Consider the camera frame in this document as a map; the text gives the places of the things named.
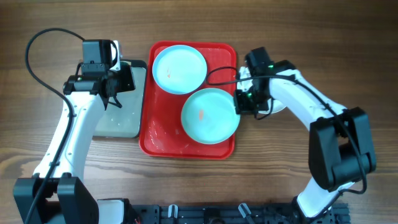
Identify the turquoise plate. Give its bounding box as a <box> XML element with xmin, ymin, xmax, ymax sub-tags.
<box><xmin>181</xmin><ymin>88</ymin><xmax>241</xmax><ymax>145</ymax></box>

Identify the white plate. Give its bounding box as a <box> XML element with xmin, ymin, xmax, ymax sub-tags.
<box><xmin>236</xmin><ymin>67</ymin><xmax>285</xmax><ymax>114</ymax></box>

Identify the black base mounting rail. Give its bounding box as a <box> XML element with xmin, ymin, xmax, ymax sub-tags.
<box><xmin>128</xmin><ymin>203</ymin><xmax>351</xmax><ymax>224</ymax></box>

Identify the black water tray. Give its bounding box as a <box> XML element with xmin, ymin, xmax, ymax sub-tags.
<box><xmin>94</xmin><ymin>60</ymin><xmax>147</xmax><ymax>138</ymax></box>

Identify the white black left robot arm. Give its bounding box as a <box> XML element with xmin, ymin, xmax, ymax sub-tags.
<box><xmin>13</xmin><ymin>62</ymin><xmax>139</xmax><ymax>223</ymax></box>

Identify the light blue far plate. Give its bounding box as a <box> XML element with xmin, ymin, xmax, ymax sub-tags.
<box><xmin>152</xmin><ymin>45</ymin><xmax>208</xmax><ymax>95</ymax></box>

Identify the red plastic tray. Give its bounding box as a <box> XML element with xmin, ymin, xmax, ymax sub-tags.
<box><xmin>139</xmin><ymin>40</ymin><xmax>237</xmax><ymax>160</ymax></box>

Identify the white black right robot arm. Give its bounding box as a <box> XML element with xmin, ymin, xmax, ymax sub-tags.
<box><xmin>234</xmin><ymin>60</ymin><xmax>376</xmax><ymax>222</ymax></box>

